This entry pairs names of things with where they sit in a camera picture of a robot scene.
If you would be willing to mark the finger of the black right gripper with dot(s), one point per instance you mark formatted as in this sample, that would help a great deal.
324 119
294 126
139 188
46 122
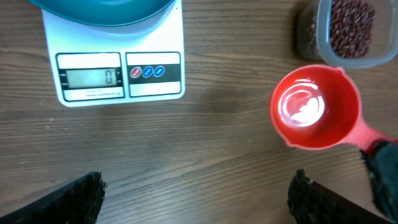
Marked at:
382 168

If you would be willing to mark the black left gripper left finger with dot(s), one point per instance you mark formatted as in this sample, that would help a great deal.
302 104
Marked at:
78 202

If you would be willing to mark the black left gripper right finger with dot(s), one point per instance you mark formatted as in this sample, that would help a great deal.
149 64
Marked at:
312 203

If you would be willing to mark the red measuring scoop blue handle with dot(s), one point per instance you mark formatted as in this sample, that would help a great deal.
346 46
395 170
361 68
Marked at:
317 107

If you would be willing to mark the white digital kitchen scale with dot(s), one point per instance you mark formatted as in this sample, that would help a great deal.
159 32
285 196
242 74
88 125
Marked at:
94 66

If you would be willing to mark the blue bowl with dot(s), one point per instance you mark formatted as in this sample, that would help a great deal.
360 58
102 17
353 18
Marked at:
104 13

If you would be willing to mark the clear plastic container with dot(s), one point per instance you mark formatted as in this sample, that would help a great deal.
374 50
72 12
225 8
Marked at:
312 35

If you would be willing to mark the red beans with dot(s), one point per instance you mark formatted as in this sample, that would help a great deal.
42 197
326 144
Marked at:
350 28

